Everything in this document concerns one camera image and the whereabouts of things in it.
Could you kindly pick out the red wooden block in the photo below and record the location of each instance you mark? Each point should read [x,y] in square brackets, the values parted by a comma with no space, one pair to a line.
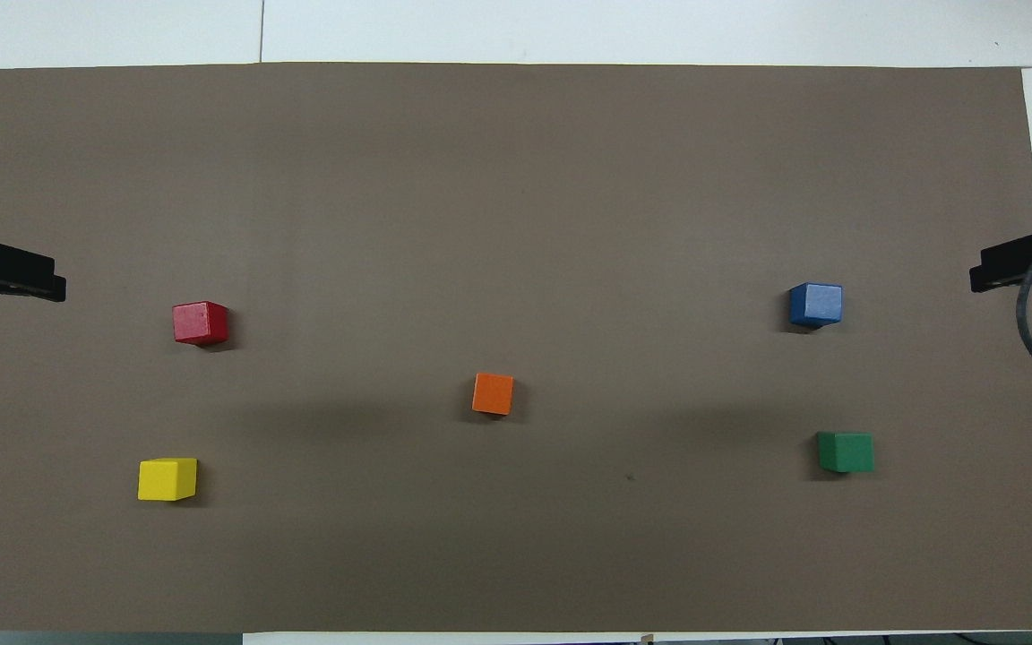
[201,322]

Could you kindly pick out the blue wooden block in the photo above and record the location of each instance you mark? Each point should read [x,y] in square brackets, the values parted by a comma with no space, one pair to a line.
[815,304]

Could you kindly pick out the green wooden block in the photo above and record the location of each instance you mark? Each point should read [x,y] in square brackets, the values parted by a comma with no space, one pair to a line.
[846,452]

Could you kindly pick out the yellow wooden block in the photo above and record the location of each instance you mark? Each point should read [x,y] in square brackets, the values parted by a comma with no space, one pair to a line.
[167,479]

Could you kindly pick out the orange wooden block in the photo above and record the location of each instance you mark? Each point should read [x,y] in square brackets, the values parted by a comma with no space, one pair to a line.
[493,394]

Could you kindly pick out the brown table mat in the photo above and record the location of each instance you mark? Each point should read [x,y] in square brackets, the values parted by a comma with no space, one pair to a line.
[516,224]

